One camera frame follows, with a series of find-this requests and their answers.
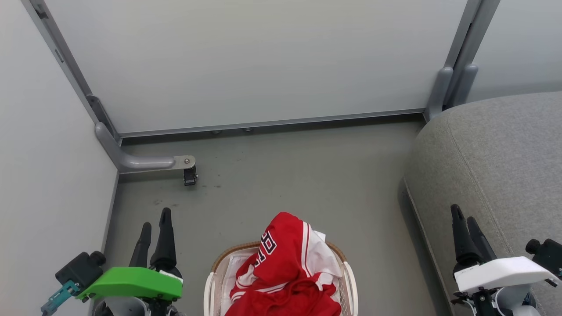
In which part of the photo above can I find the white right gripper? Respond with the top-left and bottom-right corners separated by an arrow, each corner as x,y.
450,204 -> 561,316

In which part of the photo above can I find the grey partition frame post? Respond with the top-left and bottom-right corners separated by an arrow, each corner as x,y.
451,0 -> 501,108
21,0 -> 122,144
424,0 -> 483,122

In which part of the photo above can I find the white wicker-rimmed laundry basket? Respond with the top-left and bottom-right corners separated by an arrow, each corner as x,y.
204,241 -> 359,316

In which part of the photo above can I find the grey metal partition foot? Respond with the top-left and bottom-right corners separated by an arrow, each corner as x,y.
94,122 -> 197,174

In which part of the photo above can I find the teal cable connector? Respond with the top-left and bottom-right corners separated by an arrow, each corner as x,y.
41,280 -> 82,316

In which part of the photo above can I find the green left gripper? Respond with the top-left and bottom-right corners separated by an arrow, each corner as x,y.
76,208 -> 183,316

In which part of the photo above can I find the red and white jersey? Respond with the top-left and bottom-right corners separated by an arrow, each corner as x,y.
225,212 -> 344,316

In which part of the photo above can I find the grey partition bottom rail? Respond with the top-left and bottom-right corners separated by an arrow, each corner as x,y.
119,108 -> 425,138

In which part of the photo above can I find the grey fabric sofa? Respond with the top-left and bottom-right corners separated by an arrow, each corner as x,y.
403,91 -> 562,316

